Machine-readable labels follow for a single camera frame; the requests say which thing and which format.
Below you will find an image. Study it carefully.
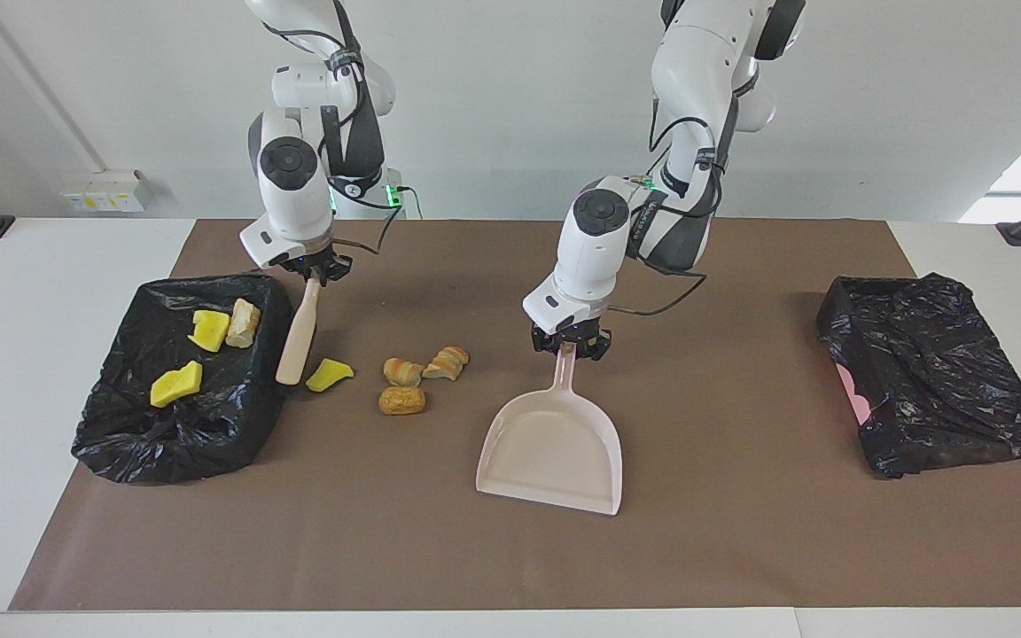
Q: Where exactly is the beige plastic dustpan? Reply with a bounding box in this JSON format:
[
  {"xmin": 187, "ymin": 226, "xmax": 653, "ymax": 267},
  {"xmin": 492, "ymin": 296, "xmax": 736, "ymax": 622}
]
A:
[{"xmin": 475, "ymin": 341, "xmax": 624, "ymax": 517}]

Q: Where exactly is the yellow sponge wedge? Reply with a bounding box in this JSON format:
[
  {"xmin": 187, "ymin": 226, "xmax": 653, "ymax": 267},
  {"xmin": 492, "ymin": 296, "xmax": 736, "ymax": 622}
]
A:
[{"xmin": 305, "ymin": 358, "xmax": 355, "ymax": 393}]

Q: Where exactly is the beige hand brush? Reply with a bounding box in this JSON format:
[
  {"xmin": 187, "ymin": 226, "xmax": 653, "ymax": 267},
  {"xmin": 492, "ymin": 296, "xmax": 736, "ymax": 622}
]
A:
[{"xmin": 276, "ymin": 276, "xmax": 323, "ymax": 386}]

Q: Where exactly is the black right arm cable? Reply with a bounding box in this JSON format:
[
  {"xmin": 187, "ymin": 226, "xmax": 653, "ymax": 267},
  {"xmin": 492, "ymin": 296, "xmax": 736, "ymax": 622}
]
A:
[{"xmin": 331, "ymin": 186, "xmax": 423, "ymax": 258}]

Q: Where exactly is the yellow sponge piece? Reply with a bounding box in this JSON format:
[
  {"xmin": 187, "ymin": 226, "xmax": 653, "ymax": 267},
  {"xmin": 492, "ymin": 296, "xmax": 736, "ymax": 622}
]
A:
[
  {"xmin": 150, "ymin": 360, "xmax": 205, "ymax": 408},
  {"xmin": 188, "ymin": 309, "xmax": 231, "ymax": 354}
]

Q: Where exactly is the brown table mat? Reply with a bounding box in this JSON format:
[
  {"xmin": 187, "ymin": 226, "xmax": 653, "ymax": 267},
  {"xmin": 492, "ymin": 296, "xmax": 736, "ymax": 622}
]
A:
[{"xmin": 8, "ymin": 219, "xmax": 1021, "ymax": 612}]

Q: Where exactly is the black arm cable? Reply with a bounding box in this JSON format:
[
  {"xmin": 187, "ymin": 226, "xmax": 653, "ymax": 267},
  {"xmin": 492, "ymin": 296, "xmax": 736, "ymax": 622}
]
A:
[
  {"xmin": 331, "ymin": 186, "xmax": 423, "ymax": 258},
  {"xmin": 608, "ymin": 115, "xmax": 717, "ymax": 318}
]

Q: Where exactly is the grey beige foam chunk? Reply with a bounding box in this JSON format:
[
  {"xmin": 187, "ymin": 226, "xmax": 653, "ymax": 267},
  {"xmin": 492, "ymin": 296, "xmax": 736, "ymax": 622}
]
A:
[{"xmin": 225, "ymin": 298, "xmax": 261, "ymax": 349}]

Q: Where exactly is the pink bin with black bag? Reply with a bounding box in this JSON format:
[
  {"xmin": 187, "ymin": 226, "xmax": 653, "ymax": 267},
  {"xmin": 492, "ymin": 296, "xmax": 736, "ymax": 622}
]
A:
[{"xmin": 816, "ymin": 273, "xmax": 1021, "ymax": 480}]

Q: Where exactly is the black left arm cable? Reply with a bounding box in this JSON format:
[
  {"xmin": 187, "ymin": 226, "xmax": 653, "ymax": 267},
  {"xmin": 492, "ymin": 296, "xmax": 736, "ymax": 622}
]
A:
[{"xmin": 608, "ymin": 115, "xmax": 717, "ymax": 318}]

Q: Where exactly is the white wall socket box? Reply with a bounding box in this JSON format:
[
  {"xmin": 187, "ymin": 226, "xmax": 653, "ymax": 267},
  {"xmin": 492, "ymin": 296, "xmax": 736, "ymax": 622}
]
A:
[{"xmin": 61, "ymin": 170, "xmax": 146, "ymax": 214}]

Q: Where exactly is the brown bread roll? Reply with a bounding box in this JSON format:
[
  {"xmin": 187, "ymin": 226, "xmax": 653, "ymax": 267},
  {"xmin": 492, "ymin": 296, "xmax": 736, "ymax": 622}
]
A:
[{"xmin": 378, "ymin": 385, "xmax": 427, "ymax": 416}]

